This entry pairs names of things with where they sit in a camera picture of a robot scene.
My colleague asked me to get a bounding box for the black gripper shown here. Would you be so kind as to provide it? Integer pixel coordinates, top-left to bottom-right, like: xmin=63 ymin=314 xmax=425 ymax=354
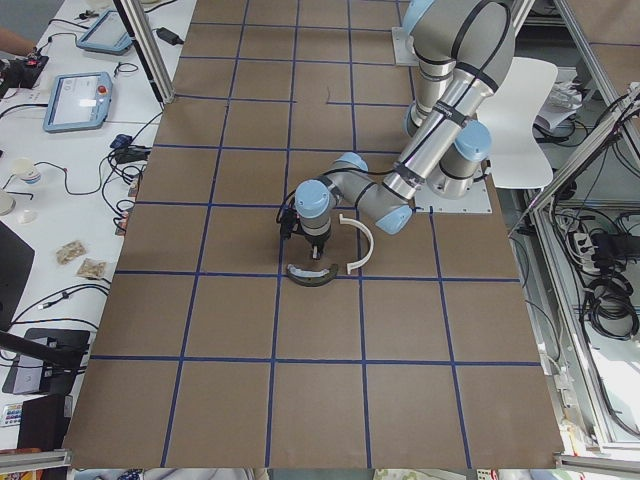
xmin=303 ymin=230 xmax=331 ymax=261

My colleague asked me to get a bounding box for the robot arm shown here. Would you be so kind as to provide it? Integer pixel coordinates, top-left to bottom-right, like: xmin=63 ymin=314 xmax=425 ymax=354
xmin=294 ymin=1 xmax=515 ymax=260

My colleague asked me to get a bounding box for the white plastic chair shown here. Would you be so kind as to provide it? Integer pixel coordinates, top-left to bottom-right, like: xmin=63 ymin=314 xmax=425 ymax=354
xmin=476 ymin=57 xmax=558 ymax=189

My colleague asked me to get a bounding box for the small parts bag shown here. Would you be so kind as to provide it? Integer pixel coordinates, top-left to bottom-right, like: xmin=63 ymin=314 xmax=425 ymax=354
xmin=76 ymin=258 xmax=108 ymax=280
xmin=55 ymin=240 xmax=87 ymax=265

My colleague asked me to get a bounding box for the black power adapter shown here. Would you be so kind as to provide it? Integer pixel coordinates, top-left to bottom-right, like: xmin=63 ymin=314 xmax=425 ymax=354
xmin=156 ymin=27 xmax=184 ymax=45

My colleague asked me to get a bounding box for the near blue teach pendant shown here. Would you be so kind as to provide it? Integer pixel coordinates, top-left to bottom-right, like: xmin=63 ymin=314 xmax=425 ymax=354
xmin=43 ymin=71 xmax=112 ymax=133

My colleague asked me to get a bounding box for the blue teach pendant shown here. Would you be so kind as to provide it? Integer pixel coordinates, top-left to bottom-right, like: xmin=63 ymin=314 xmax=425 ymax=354
xmin=43 ymin=71 xmax=112 ymax=133
xmin=76 ymin=9 xmax=132 ymax=56

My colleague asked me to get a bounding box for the white paper cup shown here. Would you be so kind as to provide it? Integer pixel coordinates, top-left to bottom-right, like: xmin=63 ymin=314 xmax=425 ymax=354
xmin=11 ymin=157 xmax=42 ymax=185

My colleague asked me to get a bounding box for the far blue teach pendant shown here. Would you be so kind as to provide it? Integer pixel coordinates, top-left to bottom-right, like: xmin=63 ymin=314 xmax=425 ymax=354
xmin=76 ymin=9 xmax=132 ymax=56

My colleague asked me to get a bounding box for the white curved plastic bracket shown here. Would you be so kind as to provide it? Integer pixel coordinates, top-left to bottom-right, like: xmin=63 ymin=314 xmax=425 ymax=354
xmin=338 ymin=213 xmax=377 ymax=275

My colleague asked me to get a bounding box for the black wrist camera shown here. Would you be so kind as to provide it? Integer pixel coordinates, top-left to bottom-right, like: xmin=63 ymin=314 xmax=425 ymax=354
xmin=277 ymin=208 xmax=298 ymax=240

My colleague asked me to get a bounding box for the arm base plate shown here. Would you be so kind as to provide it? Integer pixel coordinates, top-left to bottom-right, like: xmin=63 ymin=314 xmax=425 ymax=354
xmin=414 ymin=160 xmax=492 ymax=214
xmin=391 ymin=27 xmax=418 ymax=67

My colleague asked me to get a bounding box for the aluminium frame post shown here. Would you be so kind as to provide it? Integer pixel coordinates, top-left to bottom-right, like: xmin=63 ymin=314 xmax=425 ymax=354
xmin=114 ymin=0 xmax=175 ymax=105

